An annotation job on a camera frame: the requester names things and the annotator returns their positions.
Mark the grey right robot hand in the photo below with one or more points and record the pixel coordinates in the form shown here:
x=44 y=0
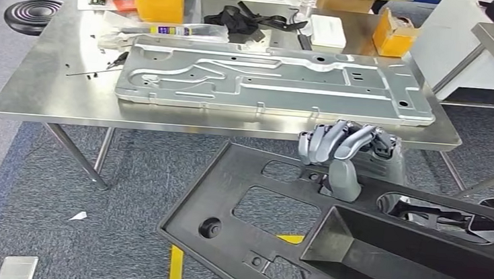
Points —
x=383 y=164

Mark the black plastic panel part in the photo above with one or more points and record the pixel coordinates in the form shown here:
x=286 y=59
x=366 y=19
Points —
x=396 y=276

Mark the stainless steel workbench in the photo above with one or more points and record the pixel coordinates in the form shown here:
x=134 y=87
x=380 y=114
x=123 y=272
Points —
x=54 y=95

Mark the yellow padded mailer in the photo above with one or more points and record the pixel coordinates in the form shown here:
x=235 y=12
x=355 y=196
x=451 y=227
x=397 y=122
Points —
x=389 y=41
x=158 y=5

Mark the stamped metal sheet panel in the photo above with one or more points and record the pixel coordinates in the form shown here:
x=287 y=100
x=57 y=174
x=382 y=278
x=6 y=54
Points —
x=277 y=96

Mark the white rectangular box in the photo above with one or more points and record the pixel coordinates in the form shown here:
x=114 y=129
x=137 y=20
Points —
x=328 y=31

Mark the yellow floor tape square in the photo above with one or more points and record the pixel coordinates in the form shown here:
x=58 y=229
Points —
x=176 y=271

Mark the small black screwdriver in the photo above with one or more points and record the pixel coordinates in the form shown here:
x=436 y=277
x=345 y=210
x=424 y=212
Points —
x=120 y=58

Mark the red card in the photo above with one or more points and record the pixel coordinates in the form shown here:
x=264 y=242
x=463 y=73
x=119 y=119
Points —
x=124 y=5

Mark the white paper scrap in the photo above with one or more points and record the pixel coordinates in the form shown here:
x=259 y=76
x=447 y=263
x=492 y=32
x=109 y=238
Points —
x=78 y=216

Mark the small green circuit board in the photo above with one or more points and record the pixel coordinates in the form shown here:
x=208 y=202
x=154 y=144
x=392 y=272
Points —
x=98 y=0

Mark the black round stool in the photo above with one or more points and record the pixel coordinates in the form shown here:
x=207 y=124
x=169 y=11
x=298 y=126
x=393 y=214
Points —
x=32 y=17

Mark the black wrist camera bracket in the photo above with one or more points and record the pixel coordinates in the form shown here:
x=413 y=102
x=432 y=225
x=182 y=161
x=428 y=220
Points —
x=428 y=217

